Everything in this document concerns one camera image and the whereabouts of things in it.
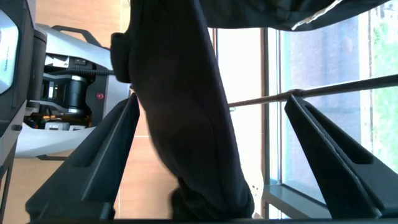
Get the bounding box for thin black shorts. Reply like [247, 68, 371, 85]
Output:
[110, 0, 256, 220]

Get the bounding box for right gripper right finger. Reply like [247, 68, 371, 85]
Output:
[284, 95, 398, 218]

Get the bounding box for window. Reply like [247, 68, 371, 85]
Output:
[261, 9, 398, 218]

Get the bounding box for black clothes rack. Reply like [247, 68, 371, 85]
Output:
[228, 73, 398, 108]

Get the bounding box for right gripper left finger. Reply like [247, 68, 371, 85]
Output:
[25, 93, 141, 218]

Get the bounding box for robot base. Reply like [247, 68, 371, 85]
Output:
[0, 0, 131, 218]

